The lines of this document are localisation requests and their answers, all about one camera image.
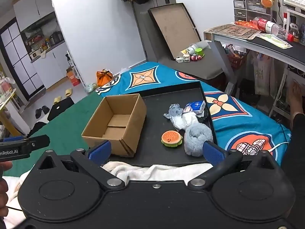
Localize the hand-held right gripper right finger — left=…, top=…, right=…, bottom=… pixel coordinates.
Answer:
left=188, top=140, right=279, bottom=190

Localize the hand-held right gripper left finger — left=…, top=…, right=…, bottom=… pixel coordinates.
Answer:
left=36, top=140, right=125, bottom=190

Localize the grey fluffy plush toy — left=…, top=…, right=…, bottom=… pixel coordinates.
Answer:
left=184, top=123, right=214, bottom=157

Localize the black cloth item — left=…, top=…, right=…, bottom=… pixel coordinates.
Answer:
left=197, top=108, right=210, bottom=124

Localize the clear bag of white fluff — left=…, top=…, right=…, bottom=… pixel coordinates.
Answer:
left=182, top=112, right=199, bottom=125

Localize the white soft pack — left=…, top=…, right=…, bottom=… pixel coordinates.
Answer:
left=173, top=117, right=191, bottom=132

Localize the brown cardboard box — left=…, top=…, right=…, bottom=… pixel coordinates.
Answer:
left=81, top=94, right=147, bottom=158

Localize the burger plush toy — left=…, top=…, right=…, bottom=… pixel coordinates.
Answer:
left=161, top=130, right=183, bottom=148

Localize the blue white tissue packet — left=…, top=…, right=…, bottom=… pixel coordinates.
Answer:
left=183, top=100, right=207, bottom=115

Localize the denim fabric toy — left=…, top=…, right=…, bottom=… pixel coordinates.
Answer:
left=163, top=103, right=184, bottom=126

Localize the black shallow tray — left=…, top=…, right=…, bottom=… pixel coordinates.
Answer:
left=105, top=81, right=219, bottom=168

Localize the person's left hand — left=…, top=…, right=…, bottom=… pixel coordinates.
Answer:
left=0, top=161, right=13, bottom=217

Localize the yellow legged table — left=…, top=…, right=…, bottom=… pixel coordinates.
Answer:
left=0, top=85, right=26, bottom=137

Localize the green cloth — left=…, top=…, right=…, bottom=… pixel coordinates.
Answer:
left=7, top=93, right=125, bottom=177

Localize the black stool with white dots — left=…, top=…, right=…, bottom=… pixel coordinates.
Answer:
left=47, top=97, right=75, bottom=122

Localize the clear plastic bag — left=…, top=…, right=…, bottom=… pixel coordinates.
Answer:
left=84, top=83, right=98, bottom=94

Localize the orange cardboard carton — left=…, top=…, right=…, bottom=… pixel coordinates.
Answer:
left=66, top=67, right=80, bottom=86

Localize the orange paper bag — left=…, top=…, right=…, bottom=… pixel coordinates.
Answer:
left=96, top=69, right=114, bottom=86

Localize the white kitchen cabinet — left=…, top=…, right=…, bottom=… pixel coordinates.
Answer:
left=30, top=40, right=72, bottom=90

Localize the white narrow rack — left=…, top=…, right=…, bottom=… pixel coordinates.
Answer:
left=65, top=51, right=87, bottom=91

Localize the black framed glass door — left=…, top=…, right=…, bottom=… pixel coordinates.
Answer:
left=0, top=17, right=47, bottom=102

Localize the person's black trouser leg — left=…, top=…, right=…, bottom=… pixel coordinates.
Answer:
left=281, top=113, right=305, bottom=173

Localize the blue printed blanket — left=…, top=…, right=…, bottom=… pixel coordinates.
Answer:
left=95, top=61, right=291, bottom=158

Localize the grey folding mattress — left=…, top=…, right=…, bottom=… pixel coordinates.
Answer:
left=164, top=46, right=225, bottom=80

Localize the beige tote bag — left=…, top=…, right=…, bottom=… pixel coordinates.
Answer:
left=252, top=52, right=275, bottom=96

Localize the red basket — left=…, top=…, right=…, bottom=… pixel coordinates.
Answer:
left=226, top=44, right=250, bottom=71

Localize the person's bare foot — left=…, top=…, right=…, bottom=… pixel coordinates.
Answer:
left=285, top=81, right=305, bottom=120

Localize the clear plastic jar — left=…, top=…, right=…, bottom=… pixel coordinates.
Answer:
left=180, top=44, right=199, bottom=56

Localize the grey desk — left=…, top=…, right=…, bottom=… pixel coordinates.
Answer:
left=203, top=24, right=305, bottom=124

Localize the black desk mat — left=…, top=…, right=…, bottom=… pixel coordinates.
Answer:
left=247, top=36, right=305, bottom=58

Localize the brown patterned board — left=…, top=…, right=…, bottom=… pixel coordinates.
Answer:
left=207, top=23, right=263, bottom=40

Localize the grey door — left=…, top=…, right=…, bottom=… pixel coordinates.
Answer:
left=132, top=0, right=177, bottom=63

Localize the green white flat packet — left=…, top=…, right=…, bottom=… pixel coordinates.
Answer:
left=254, top=33, right=294, bottom=49

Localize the black tray lid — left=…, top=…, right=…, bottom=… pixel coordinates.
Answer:
left=148, top=3, right=202, bottom=61

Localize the white upper cabinet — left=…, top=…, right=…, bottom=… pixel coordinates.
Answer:
left=13, top=0, right=56, bottom=32

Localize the red packet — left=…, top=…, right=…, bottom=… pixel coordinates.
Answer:
left=234, top=20, right=255, bottom=29

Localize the plastic bottle with red label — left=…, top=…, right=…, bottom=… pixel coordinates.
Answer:
left=252, top=16, right=295, bottom=42

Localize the panda figurine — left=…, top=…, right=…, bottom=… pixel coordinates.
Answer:
left=289, top=22, right=300, bottom=38

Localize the grey drawer organizer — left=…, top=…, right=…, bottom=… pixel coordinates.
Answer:
left=232, top=0, right=273, bottom=24

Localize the white cable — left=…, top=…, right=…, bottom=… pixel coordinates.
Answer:
left=269, top=141, right=290, bottom=152

